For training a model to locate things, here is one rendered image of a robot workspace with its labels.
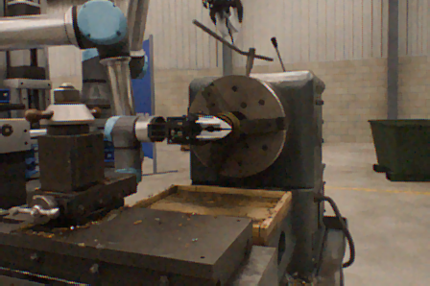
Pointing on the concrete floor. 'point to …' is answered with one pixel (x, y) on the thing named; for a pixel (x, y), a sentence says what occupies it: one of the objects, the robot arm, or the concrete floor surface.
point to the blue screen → (144, 93)
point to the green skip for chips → (402, 149)
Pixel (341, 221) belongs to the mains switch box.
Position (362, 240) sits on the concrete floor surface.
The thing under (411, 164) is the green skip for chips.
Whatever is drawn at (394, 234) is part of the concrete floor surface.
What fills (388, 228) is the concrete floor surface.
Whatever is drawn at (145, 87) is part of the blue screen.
